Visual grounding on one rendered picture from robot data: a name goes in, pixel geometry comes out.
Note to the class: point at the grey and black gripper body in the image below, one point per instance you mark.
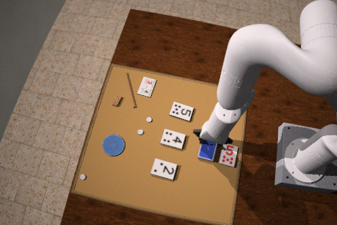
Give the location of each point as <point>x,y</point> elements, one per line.
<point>206,136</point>

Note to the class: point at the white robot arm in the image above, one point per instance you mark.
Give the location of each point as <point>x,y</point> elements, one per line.
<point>313,68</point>

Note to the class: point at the blue round disc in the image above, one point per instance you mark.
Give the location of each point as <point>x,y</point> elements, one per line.
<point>113,145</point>

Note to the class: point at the white playing card with red pips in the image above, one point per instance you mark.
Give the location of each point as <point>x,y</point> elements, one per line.
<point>228,155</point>

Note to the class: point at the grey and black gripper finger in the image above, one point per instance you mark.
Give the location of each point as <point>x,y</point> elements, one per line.
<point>196,131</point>
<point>228,141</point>

